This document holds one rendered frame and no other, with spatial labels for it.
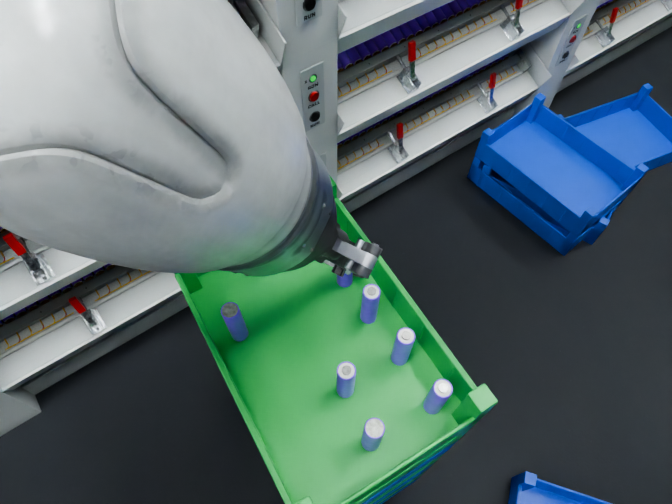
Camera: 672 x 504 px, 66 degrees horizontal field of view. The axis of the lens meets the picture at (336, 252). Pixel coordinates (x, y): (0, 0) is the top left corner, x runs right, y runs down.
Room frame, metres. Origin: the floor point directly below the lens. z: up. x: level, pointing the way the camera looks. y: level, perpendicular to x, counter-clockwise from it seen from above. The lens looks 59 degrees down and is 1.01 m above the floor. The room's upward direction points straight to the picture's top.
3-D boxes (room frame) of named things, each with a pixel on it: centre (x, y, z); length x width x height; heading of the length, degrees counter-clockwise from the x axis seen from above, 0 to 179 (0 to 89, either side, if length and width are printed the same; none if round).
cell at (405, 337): (0.18, -0.07, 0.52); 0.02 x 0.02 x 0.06
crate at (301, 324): (0.20, 0.02, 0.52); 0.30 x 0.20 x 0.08; 31
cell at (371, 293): (0.23, -0.04, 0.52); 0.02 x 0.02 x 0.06
